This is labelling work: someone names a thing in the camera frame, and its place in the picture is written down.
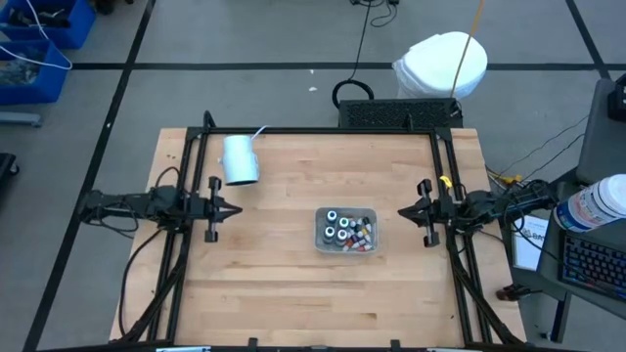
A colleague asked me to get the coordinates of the dark grey desk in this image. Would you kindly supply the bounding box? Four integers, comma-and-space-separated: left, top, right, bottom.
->
536, 180, 626, 322

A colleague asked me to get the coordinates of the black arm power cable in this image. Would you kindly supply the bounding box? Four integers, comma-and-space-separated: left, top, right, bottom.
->
116, 227, 165, 338

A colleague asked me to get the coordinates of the black caster foot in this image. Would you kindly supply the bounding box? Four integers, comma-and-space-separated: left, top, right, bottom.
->
495, 283, 540, 302

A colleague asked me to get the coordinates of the grey cart top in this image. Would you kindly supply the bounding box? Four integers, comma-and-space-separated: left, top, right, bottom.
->
575, 77, 626, 186

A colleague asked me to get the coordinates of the black device on cart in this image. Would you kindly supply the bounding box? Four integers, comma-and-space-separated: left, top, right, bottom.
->
606, 72, 626, 123

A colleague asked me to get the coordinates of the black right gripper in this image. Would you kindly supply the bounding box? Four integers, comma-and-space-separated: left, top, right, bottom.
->
396, 178, 467, 248

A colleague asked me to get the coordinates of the blue storage bin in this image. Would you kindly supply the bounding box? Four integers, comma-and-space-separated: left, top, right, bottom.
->
0, 39, 72, 107
0, 0, 97, 50

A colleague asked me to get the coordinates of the white wipes canister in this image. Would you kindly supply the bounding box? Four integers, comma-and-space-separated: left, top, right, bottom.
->
553, 173, 626, 234

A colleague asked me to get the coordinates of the black perforated computer case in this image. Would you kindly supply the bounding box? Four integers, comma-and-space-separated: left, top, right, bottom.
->
337, 97, 465, 130

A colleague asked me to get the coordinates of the black floor object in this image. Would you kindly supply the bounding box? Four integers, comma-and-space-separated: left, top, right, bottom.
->
0, 153, 22, 191

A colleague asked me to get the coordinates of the grey plastic bin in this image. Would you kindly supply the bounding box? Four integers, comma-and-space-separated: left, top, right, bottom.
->
314, 206, 380, 255

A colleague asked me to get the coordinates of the black backlit keyboard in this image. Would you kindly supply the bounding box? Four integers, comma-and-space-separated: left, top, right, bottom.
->
560, 233, 626, 301

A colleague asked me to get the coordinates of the black aluminium table frame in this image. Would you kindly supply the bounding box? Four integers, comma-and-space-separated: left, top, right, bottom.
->
110, 110, 528, 352

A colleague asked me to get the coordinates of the white bagged trash bin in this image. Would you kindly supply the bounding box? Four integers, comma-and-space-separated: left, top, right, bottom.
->
391, 30, 489, 102

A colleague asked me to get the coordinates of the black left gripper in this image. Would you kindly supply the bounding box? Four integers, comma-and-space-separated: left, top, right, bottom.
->
188, 176, 244, 243

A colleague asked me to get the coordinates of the yellow wire bundle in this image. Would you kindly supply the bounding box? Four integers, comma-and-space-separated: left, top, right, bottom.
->
488, 170, 524, 187

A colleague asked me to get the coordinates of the white paper sheet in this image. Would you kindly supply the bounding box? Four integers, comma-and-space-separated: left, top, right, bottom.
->
511, 214, 551, 272

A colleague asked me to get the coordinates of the black coiled floor cable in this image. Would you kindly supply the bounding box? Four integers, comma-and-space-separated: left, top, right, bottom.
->
331, 0, 376, 110

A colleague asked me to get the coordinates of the black cable loop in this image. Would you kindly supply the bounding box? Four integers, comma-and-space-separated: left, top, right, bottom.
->
349, 0, 401, 28

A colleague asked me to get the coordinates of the white floor cable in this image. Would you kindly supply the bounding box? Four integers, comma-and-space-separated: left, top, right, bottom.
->
0, 0, 74, 71

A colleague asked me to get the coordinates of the grey metal bar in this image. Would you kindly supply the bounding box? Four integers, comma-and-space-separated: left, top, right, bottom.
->
0, 110, 42, 129

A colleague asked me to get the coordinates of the yellow hanging cable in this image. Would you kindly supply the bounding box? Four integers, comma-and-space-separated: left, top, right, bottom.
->
448, 0, 487, 99

